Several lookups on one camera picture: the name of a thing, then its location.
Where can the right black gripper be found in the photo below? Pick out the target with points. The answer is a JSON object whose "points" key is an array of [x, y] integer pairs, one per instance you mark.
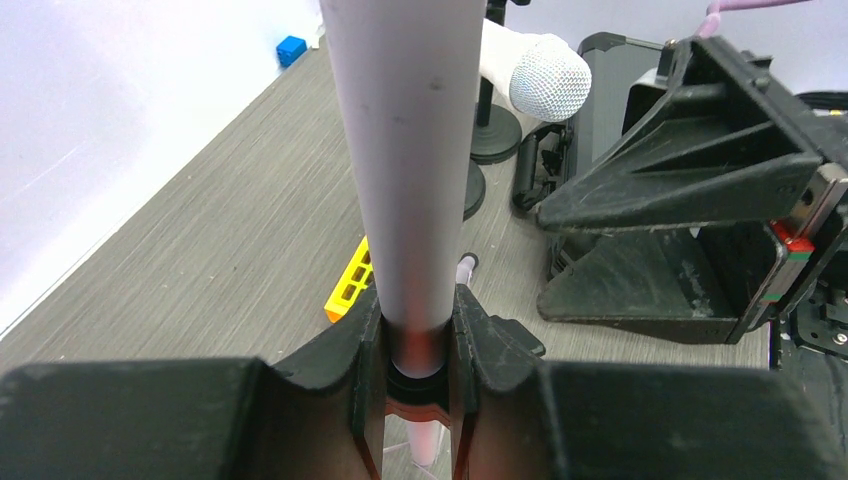
{"points": [[725, 144]]}

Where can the small blue block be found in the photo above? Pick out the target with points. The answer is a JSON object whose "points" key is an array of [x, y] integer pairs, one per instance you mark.
{"points": [[290, 49]]}

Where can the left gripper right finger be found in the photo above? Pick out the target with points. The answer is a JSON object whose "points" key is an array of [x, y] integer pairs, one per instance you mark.
{"points": [[517, 416]]}

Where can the white music stand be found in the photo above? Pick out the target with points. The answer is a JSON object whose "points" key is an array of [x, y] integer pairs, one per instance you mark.
{"points": [[406, 75]]}

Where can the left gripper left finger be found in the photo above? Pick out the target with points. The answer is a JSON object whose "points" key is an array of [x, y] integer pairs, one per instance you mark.
{"points": [[317, 414]]}

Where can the white toy microphone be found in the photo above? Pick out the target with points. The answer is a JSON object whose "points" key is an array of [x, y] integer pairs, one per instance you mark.
{"points": [[540, 75]]}

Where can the black mic stand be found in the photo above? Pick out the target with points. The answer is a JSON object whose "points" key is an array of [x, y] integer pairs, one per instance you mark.
{"points": [[475, 190], [497, 132]]}

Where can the right black mic stand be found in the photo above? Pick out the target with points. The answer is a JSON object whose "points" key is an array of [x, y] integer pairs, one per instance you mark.
{"points": [[497, 132]]}

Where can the black carrying case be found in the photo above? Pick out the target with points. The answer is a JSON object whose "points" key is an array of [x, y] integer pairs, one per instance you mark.
{"points": [[556, 153]]}

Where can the left black mic stand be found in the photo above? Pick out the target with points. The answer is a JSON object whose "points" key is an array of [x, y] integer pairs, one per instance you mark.
{"points": [[475, 190]]}

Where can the yellow red blue toy block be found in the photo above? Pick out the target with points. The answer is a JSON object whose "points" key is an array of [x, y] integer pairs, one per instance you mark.
{"points": [[357, 277]]}

